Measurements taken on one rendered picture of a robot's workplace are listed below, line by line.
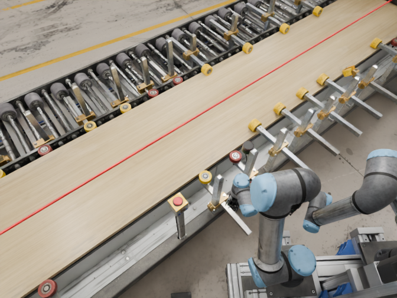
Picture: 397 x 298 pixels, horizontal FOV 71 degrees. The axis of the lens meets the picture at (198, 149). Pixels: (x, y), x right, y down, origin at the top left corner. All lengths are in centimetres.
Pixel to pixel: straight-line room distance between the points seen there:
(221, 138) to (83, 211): 97
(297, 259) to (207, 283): 131
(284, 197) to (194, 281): 165
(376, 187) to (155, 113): 143
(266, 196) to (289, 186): 8
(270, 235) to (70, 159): 134
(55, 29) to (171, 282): 382
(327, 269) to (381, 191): 61
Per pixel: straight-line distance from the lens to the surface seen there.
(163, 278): 245
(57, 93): 246
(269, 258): 114
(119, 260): 188
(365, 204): 119
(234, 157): 180
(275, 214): 94
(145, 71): 219
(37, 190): 191
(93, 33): 458
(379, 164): 121
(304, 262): 125
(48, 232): 176
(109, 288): 178
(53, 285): 166
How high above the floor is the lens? 241
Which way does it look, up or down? 56 degrees down
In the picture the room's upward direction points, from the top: 2 degrees clockwise
